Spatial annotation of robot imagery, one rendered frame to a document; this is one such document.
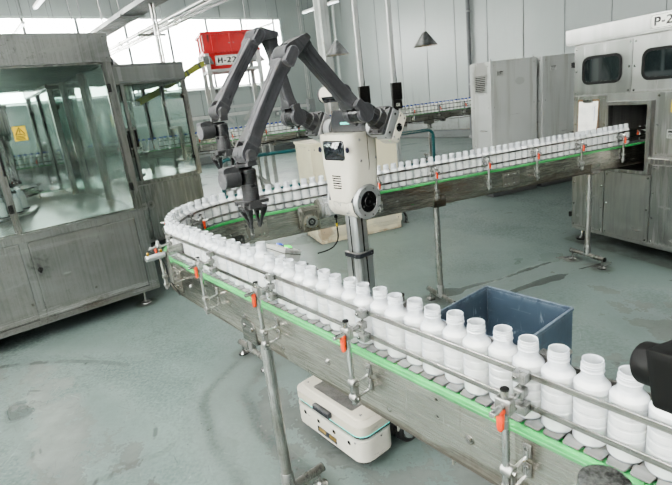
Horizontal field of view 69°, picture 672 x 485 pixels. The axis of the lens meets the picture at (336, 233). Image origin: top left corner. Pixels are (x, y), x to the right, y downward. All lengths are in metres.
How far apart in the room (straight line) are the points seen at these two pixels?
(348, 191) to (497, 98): 5.37
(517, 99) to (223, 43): 4.44
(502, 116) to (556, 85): 1.02
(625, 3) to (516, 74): 6.51
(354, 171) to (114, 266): 2.97
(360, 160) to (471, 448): 1.32
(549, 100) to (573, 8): 6.48
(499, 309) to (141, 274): 3.54
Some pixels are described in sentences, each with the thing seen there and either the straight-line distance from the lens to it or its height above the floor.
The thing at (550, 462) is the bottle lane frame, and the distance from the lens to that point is 1.09.
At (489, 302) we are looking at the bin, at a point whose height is 0.89.
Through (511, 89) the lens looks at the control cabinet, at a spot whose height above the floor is 1.48.
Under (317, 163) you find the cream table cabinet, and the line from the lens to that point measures 5.58.
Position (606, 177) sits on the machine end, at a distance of 5.11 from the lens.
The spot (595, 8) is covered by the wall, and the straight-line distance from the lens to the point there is 14.03.
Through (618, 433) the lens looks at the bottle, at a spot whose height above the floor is 1.06.
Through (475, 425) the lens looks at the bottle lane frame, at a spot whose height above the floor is 0.95.
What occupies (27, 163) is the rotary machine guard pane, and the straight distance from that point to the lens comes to 4.46.
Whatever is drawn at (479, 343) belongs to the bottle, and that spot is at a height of 1.13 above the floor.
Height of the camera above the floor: 1.65
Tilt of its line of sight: 16 degrees down
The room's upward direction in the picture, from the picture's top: 7 degrees counter-clockwise
